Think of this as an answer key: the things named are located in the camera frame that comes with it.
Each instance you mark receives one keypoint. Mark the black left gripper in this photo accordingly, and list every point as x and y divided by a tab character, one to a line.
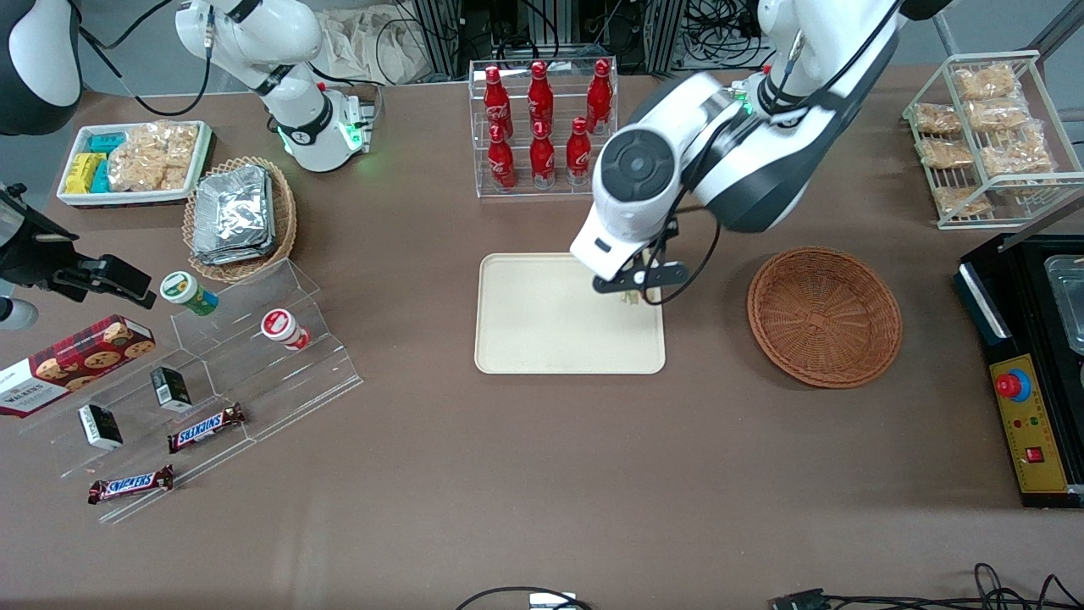
671	232

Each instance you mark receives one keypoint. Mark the triangle sandwich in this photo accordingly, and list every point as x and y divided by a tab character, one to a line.
652	296

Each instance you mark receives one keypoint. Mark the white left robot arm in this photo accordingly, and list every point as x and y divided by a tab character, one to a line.
762	161

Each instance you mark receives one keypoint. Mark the cream plastic tray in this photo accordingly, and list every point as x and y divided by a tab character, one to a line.
550	326

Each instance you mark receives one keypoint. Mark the oval brown wicker basket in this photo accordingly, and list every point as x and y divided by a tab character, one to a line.
284	220

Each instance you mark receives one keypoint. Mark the round brown wicker basket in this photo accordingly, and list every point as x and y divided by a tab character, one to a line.
826	318

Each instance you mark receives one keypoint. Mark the beige cloth bag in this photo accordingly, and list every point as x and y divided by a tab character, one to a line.
381	42

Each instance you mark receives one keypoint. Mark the red cola bottle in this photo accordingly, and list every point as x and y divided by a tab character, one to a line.
543	161
600	97
501	165
578	157
540	100
496	102

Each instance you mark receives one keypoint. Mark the clear acrylic bottle rack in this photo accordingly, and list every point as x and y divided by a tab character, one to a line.
546	182

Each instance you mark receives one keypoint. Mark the silver foil packets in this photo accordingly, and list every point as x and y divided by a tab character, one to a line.
233	212

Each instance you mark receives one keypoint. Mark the large clear snack bag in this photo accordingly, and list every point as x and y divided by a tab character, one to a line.
152	157

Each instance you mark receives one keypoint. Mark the red lid snack cup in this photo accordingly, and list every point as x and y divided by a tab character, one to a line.
284	329

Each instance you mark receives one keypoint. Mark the green lid snack cup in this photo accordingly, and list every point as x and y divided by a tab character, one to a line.
188	292

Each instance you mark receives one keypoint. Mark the teal snack pack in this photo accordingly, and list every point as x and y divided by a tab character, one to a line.
108	142
101	178

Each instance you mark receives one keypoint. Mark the clear acrylic stepped display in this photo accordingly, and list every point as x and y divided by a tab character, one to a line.
279	381

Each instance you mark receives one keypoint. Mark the yellow snack pack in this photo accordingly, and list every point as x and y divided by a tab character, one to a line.
91	163
79	180

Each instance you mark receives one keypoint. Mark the white rectangular bin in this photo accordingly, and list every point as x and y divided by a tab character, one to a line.
80	198

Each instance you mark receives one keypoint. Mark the clear bag of snacks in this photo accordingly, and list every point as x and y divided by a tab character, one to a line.
985	82
944	153
961	202
1016	154
998	113
936	119

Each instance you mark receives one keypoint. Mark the small black box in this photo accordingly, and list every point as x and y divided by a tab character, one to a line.
171	389
101	427

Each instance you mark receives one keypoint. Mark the black and white rounded device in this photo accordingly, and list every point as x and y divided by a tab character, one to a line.
34	68

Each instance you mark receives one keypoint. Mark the black countertop appliance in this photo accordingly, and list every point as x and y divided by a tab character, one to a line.
982	305

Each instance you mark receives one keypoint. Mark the Snickers chocolate bar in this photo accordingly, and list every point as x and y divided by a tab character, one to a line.
131	485
206	429

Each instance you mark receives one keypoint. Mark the small white device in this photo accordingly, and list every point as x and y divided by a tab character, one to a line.
552	601

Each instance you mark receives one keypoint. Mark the red tartan cookie box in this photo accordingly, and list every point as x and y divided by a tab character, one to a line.
76	364

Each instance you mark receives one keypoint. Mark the red emergency stop button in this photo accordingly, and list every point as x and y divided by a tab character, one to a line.
1011	385

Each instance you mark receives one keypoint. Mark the metal pan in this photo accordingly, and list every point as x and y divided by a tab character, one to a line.
1069	296

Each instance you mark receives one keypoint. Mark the yellow control panel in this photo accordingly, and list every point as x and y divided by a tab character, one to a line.
1046	424

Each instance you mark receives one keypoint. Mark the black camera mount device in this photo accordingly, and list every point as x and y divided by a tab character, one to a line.
51	258

